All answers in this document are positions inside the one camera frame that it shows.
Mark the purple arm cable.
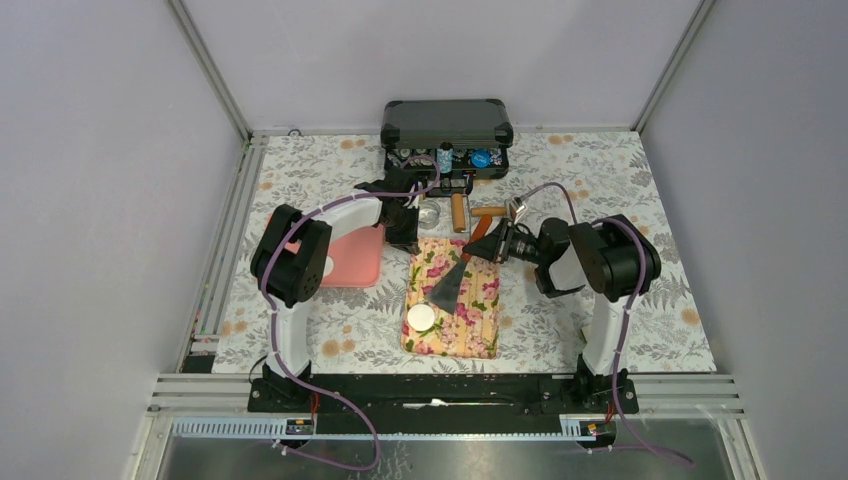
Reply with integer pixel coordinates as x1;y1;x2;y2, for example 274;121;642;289
516;182;697;472
259;155;442;473

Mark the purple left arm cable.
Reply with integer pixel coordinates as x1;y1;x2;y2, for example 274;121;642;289
259;155;442;473

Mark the blue white chip stack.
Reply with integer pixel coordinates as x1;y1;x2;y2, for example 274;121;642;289
436;142;454;176

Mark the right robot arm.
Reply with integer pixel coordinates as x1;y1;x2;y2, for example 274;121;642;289
463;199;662;412

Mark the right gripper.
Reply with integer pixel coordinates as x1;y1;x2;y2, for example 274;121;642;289
463;218;547;266

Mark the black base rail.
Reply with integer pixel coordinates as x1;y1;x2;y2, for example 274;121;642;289
247;373;639;435

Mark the black poker chip case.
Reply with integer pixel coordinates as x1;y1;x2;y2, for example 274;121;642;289
380;98;515;197

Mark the blue small blind button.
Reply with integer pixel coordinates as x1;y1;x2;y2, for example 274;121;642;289
470;149;492;168

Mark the pink plastic tray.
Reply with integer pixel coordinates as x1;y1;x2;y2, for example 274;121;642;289
274;225;384;288

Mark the floral yellow tray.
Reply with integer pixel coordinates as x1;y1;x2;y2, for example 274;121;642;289
401;238;501;359

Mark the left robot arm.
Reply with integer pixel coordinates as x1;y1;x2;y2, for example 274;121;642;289
250;167;427;411

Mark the white dough ball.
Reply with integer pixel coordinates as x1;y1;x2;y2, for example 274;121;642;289
406;303;437;332

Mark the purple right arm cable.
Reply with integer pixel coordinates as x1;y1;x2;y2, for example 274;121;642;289
516;182;697;472

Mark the wooden double-ended rolling pin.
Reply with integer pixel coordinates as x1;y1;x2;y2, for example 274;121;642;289
449;193;507;233

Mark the round metal cutter ring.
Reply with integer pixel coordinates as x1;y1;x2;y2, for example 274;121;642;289
417;201;444;232

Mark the white dough wrapper lower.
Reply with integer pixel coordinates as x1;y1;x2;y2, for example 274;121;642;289
323;256;335;277

